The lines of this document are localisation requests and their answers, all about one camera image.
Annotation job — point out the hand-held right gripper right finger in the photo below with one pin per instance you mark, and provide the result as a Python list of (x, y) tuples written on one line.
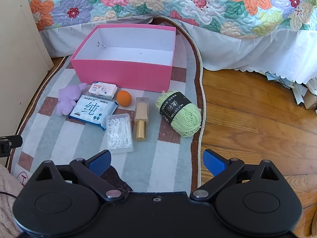
[(213, 162)]

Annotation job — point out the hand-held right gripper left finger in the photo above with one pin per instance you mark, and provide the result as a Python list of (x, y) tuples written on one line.
[(100, 162)]

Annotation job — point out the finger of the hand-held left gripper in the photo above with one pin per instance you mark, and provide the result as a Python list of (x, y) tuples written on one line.
[(11, 142)]

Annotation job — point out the clear floss pick box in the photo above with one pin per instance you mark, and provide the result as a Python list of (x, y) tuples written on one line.
[(119, 133)]

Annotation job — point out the green yarn ball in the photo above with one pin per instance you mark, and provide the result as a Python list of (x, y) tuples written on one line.
[(185, 119)]

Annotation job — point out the blue and white tissue pack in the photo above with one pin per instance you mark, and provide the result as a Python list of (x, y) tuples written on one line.
[(91, 110)]

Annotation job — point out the gold cosmetic bottle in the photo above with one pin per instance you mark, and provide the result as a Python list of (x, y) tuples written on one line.
[(141, 119)]

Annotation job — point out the orange makeup sponge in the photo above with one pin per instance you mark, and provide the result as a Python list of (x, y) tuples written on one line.
[(123, 98)]

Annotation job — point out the purple plush toy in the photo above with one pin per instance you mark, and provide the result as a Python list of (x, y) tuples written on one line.
[(68, 100)]

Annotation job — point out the small white wet wipes pack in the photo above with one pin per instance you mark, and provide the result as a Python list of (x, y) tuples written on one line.
[(102, 90)]

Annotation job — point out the pink cardboard box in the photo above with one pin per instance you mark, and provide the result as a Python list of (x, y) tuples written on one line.
[(123, 75)]

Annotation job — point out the checked grey and brown rug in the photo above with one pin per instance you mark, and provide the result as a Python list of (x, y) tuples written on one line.
[(153, 158)]

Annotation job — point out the pink fuzzy clothing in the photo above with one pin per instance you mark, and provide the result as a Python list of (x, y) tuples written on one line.
[(8, 203)]

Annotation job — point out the cream cabinet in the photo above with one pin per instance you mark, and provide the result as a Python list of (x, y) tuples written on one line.
[(19, 54)]

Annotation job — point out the pile of papers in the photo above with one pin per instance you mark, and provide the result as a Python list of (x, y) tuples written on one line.
[(287, 84)]

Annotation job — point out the brown cardboard box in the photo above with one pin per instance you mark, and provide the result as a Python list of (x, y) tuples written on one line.
[(310, 100)]

